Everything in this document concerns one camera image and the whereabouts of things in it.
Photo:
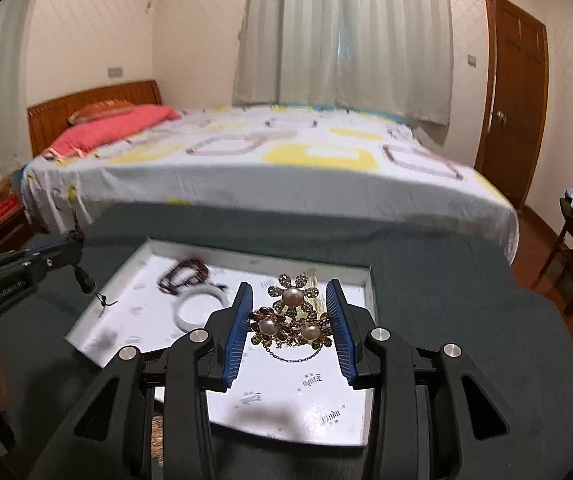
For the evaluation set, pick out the wall light switch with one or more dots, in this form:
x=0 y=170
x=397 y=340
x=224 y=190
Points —
x=472 y=60

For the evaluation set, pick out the white window curtain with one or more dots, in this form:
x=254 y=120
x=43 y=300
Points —
x=341 y=35

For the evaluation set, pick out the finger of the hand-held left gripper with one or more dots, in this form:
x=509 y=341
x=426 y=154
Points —
x=59 y=260
x=41 y=251

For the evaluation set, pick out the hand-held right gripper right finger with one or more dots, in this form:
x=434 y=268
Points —
x=344 y=340

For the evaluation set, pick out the wooden door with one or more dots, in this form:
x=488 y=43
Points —
x=511 y=90

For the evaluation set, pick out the red gift box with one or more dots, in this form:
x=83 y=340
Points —
x=4 y=210

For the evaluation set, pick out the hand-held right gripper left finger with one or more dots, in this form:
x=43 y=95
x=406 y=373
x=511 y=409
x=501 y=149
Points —
x=236 y=340

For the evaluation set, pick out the bed with patterned sheet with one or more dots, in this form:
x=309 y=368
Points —
x=266 y=185

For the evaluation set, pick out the wall socket plate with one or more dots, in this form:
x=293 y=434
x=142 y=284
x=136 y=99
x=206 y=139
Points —
x=115 y=72

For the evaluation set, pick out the white bangle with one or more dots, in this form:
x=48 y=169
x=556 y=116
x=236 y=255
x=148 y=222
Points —
x=181 y=312

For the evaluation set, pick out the pearl flower brooch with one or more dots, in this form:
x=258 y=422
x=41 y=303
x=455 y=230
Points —
x=290 y=296

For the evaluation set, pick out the pink pillow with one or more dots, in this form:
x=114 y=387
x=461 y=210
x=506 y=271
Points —
x=111 y=130

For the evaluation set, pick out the shallow white-lined box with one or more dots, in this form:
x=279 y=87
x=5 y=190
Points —
x=286 y=400

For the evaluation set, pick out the orange cushion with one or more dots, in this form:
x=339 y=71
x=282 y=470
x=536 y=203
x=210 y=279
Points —
x=99 y=111

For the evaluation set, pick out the wooden headboard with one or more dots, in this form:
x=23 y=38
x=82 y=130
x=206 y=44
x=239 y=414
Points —
x=51 y=115

